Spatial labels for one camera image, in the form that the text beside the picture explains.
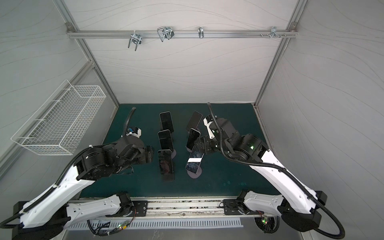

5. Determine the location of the teal edged phone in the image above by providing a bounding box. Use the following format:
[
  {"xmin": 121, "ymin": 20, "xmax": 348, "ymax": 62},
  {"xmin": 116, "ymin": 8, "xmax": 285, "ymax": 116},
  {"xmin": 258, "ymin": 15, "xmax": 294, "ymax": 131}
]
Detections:
[{"xmin": 158, "ymin": 150, "xmax": 174, "ymax": 175}]

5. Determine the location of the black folding phone stand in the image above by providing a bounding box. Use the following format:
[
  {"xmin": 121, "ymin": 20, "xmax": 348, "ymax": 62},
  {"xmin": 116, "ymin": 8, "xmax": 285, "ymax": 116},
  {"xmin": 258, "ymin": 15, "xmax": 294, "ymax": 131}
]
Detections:
[{"xmin": 162, "ymin": 174, "xmax": 175, "ymax": 182}]

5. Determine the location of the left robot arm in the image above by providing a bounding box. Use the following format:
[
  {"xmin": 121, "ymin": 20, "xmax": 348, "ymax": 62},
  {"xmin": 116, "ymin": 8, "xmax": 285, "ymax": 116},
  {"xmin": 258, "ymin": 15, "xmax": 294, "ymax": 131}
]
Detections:
[{"xmin": 1, "ymin": 108, "xmax": 153, "ymax": 240}]

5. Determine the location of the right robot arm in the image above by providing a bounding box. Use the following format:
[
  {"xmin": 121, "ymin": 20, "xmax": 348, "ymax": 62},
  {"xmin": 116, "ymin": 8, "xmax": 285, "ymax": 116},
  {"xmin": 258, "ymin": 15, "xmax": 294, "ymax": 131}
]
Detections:
[{"xmin": 195, "ymin": 103, "xmax": 346, "ymax": 240}]

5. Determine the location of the purple front-right phone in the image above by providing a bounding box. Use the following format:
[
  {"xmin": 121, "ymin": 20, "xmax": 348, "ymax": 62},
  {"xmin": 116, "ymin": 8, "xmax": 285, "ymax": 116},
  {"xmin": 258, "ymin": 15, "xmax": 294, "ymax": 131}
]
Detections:
[{"xmin": 185, "ymin": 146, "xmax": 204, "ymax": 173}]

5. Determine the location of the white middle-right phone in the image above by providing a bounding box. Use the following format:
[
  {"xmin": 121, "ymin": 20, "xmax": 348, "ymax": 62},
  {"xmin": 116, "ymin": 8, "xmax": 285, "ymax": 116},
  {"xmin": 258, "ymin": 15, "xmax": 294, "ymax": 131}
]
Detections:
[{"xmin": 186, "ymin": 128, "xmax": 201, "ymax": 152}]

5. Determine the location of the white edged middle-left phone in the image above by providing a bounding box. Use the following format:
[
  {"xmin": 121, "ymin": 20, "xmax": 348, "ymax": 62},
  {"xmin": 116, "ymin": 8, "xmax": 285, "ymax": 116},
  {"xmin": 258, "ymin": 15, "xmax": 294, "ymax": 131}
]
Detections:
[{"xmin": 158, "ymin": 130, "xmax": 174, "ymax": 152}]

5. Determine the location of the purple round stand middle-left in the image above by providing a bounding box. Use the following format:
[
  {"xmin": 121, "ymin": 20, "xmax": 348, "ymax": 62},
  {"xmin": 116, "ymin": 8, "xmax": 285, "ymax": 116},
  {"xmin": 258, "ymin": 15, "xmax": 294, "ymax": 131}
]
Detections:
[{"xmin": 171, "ymin": 150, "xmax": 177, "ymax": 159}]

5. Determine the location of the purple back-right phone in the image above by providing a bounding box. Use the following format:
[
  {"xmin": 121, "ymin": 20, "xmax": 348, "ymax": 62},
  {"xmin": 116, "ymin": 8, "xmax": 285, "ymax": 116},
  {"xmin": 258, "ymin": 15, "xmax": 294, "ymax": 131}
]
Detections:
[{"xmin": 186, "ymin": 111, "xmax": 203, "ymax": 132}]

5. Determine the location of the purple round stand front-right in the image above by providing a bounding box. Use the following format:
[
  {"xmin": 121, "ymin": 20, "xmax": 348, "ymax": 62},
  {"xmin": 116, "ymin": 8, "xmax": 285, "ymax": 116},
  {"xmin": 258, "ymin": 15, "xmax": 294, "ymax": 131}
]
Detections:
[{"xmin": 187, "ymin": 167, "xmax": 203, "ymax": 179}]

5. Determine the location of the black back-left phone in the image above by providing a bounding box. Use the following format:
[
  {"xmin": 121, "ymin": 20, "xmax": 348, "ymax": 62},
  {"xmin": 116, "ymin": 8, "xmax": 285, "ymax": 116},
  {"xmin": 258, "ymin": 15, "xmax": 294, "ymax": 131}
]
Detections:
[{"xmin": 159, "ymin": 112, "xmax": 174, "ymax": 133}]

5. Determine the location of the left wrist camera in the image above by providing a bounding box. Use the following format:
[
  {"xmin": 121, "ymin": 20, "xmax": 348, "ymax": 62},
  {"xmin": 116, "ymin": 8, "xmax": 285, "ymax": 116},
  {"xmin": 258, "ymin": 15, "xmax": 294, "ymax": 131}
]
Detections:
[{"xmin": 126, "ymin": 127, "xmax": 142, "ymax": 138}]

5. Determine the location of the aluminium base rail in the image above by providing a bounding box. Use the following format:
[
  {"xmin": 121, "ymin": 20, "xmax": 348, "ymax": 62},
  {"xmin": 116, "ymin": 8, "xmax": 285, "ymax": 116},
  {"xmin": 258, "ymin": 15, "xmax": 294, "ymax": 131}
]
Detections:
[{"xmin": 131, "ymin": 196, "xmax": 237, "ymax": 219}]

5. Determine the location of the white wire basket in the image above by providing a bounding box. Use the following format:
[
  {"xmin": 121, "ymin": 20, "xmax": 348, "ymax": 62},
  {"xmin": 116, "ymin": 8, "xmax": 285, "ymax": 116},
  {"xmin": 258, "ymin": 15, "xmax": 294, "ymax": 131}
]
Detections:
[{"xmin": 11, "ymin": 80, "xmax": 106, "ymax": 156}]

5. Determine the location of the aluminium cross rail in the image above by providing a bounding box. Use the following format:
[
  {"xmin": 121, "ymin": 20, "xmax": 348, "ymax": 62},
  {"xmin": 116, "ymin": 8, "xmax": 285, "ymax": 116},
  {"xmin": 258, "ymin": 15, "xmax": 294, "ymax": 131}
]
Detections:
[{"xmin": 67, "ymin": 29, "xmax": 298, "ymax": 39}]

